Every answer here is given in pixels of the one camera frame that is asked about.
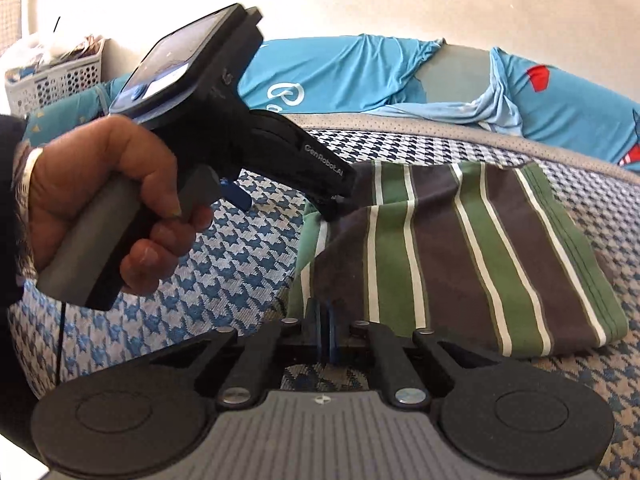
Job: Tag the person's left hand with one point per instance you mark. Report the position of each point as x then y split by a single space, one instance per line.
85 160

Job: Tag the green grey striped t-shirt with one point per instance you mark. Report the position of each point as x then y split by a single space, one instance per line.
475 260

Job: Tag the blue beige houndstooth mat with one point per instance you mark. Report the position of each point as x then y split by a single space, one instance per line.
225 270

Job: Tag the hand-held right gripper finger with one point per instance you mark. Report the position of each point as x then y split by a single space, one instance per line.
322 332
334 335

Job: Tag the person's left forearm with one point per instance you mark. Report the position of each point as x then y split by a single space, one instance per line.
10 185

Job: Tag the clear plastic bag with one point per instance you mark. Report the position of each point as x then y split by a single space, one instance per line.
35 47

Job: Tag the white perforated plastic basket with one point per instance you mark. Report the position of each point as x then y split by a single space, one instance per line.
55 85

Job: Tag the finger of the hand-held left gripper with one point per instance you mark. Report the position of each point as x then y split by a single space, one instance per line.
332 208

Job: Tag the turquoise airplane print sheet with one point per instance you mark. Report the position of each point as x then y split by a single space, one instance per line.
325 70

